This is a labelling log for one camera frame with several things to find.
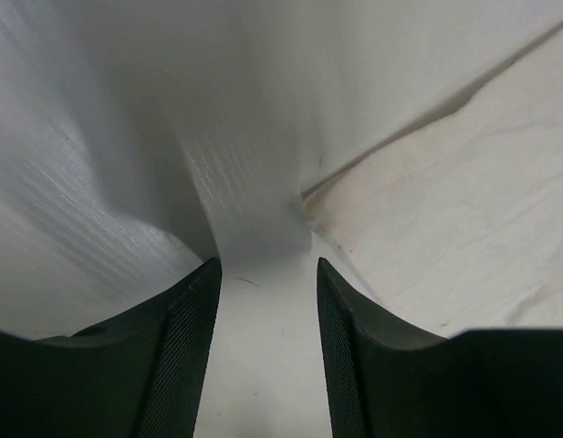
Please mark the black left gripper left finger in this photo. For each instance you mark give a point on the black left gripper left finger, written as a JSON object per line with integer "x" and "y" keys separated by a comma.
{"x": 138, "y": 374}

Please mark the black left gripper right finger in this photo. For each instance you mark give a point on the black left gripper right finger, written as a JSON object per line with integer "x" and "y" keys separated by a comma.
{"x": 387, "y": 378}

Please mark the white t-shirt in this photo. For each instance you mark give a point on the white t-shirt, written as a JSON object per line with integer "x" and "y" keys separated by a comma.
{"x": 459, "y": 225}

